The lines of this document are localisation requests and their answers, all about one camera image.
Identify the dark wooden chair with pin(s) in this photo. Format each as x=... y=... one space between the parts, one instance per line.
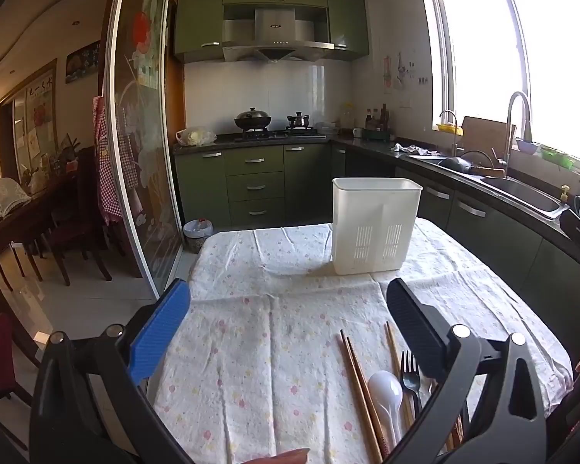
x=80 y=212

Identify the white lace cloth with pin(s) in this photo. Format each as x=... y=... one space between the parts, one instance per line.
x=0 y=198

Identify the green base cabinets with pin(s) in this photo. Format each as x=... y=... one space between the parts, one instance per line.
x=256 y=179

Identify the white plastic spoon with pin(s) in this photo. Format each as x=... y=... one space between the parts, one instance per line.
x=385 y=391

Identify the green plastic basket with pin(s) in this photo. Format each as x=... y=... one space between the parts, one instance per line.
x=558 y=157

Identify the black gas stove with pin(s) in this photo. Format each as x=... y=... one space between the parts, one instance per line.
x=275 y=134

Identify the floral white tablecloth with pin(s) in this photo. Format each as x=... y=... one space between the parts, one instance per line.
x=280 y=357

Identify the wooden cutting board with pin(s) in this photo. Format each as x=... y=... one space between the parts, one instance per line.
x=483 y=138

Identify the trash bin with white bag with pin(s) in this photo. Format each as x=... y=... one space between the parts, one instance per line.
x=198 y=233

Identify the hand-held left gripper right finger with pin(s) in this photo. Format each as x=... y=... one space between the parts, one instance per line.
x=415 y=333

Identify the white plastic utensil holder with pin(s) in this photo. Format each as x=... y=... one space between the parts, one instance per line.
x=374 y=222

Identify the clear plastic food container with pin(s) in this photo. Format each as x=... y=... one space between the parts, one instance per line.
x=326 y=129

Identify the kitchen window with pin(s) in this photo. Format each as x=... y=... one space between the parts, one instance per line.
x=512 y=48

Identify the tall steel faucet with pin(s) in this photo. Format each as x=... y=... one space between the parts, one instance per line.
x=515 y=106

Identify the yellow sponge holder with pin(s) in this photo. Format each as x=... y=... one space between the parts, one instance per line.
x=449 y=129

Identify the black wok with lid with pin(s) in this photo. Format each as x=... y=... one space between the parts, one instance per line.
x=253 y=118

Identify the small steel faucet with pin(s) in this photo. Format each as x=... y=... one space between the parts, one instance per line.
x=452 y=121

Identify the dark wall picture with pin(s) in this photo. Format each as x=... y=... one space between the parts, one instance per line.
x=83 y=61

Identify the red checkered apron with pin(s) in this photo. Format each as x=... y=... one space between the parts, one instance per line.
x=104 y=164

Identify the brown wooden chopstick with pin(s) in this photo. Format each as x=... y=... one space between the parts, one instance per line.
x=360 y=396
x=396 y=362
x=457 y=435
x=365 y=382

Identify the steel sink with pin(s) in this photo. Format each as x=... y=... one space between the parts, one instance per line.
x=527 y=193

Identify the group of condiment bottles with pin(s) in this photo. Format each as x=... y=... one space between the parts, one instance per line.
x=379 y=118

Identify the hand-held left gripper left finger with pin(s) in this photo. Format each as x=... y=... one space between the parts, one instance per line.
x=159 y=333

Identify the black plastic fork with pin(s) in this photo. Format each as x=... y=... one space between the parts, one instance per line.
x=410 y=374

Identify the green upper cabinets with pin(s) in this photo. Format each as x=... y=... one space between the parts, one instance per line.
x=198 y=19

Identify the plastic bag with vegetables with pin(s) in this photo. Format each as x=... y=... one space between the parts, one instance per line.
x=196 y=136

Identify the paper wall poster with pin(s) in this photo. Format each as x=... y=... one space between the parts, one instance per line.
x=396 y=72

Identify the steel range hood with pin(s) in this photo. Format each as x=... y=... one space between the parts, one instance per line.
x=275 y=34

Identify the crumpled dish rag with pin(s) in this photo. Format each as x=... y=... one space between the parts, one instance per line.
x=408 y=149

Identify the etched glass sliding door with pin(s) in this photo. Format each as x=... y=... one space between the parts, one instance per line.
x=145 y=164

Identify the blue plastic bowl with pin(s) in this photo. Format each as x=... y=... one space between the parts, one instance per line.
x=527 y=146

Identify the person's left hand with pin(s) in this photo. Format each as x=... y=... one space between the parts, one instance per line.
x=285 y=457

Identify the dark wooden dining table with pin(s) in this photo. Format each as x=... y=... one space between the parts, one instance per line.
x=24 y=222

